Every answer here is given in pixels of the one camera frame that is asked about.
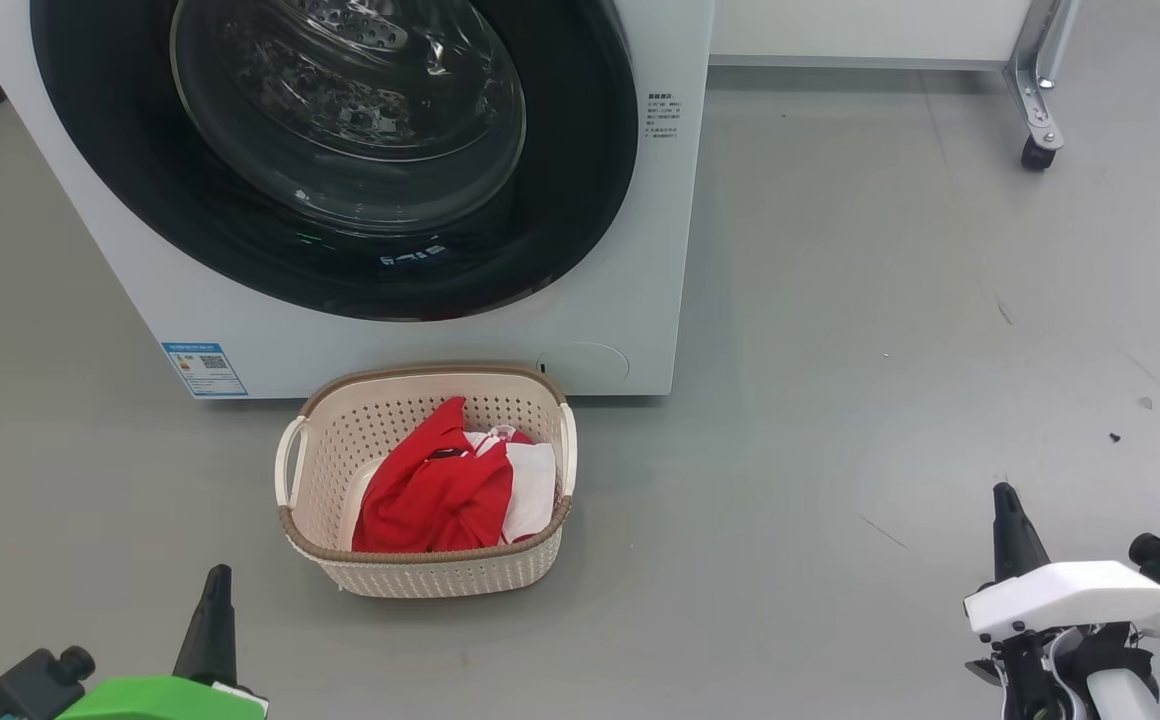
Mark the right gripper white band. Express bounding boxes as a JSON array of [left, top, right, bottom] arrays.
[[962, 482, 1160, 720]]

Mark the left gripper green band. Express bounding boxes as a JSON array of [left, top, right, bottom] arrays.
[[56, 564, 270, 720]]

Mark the red garment with white tag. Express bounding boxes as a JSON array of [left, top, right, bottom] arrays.
[[351, 396, 514, 554]]

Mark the red and white garment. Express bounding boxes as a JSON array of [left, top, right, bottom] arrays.
[[464, 424, 559, 547]]

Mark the black round glass machine door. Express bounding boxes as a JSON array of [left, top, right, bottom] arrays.
[[29, 0, 640, 324]]

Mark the cream perforated laundry basket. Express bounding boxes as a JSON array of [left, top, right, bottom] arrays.
[[274, 362, 579, 600]]

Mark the white front-load washing machine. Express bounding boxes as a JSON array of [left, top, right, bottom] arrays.
[[0, 0, 716, 400]]

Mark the blue white energy label sticker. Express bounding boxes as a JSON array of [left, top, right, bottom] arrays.
[[161, 342, 250, 400]]

